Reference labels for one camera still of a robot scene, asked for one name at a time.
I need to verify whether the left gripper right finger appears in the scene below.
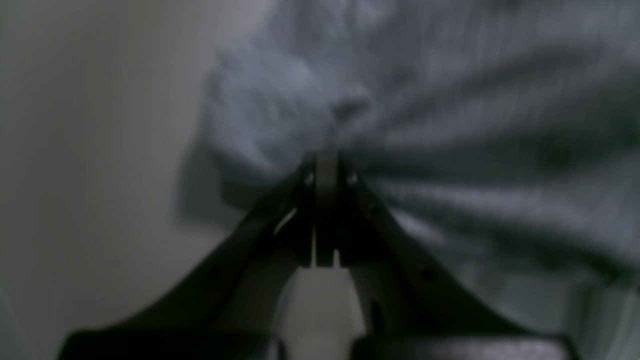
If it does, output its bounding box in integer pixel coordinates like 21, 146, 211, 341
317, 152, 578, 360

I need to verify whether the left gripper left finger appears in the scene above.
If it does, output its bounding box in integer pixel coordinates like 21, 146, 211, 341
58, 155, 317, 360

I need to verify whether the grey T-shirt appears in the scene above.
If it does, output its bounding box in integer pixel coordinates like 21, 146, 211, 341
203, 0, 639, 360

